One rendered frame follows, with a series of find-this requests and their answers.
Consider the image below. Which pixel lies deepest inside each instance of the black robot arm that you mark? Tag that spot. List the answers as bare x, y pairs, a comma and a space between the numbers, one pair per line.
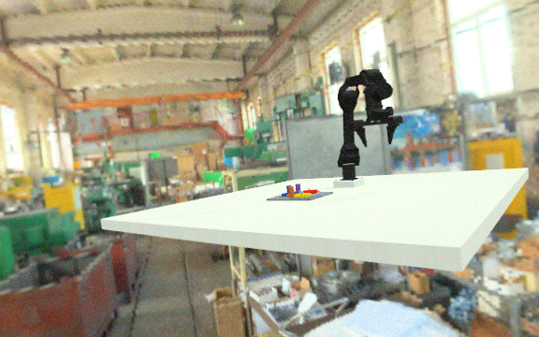
376, 90

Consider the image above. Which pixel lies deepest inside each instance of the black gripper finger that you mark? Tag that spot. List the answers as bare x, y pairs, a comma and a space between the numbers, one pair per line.
361, 133
390, 132

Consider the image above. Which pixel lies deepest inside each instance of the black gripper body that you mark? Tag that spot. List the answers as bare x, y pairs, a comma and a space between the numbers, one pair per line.
359, 123

